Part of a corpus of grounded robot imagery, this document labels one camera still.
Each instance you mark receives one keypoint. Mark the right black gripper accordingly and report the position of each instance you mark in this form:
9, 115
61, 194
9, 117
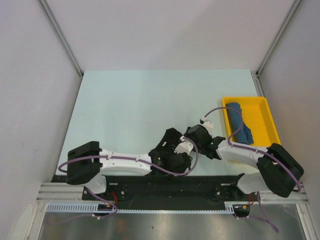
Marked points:
187, 136

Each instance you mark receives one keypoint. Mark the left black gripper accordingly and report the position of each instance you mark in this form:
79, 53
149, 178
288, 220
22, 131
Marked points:
170, 153

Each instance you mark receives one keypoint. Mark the black printed t-shirt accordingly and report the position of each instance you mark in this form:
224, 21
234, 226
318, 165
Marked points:
167, 144

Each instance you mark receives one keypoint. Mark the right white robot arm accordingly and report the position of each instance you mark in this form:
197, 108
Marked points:
278, 171

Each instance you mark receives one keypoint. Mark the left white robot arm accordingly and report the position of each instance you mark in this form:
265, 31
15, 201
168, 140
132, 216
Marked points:
88, 164

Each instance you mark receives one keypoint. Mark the yellow plastic tray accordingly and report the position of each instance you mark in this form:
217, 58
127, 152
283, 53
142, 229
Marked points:
257, 117

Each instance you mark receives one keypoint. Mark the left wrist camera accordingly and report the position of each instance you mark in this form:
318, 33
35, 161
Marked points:
185, 146

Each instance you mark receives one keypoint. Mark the grey cable duct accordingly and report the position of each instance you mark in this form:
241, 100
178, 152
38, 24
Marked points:
103, 208

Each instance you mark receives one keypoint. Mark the right aluminium frame post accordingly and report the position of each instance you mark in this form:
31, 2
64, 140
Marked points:
280, 33

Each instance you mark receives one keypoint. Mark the aluminium frame post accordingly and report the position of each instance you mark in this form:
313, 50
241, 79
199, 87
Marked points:
280, 33
60, 36

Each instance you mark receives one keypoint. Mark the left aluminium frame post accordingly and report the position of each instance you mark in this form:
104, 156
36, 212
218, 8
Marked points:
60, 36

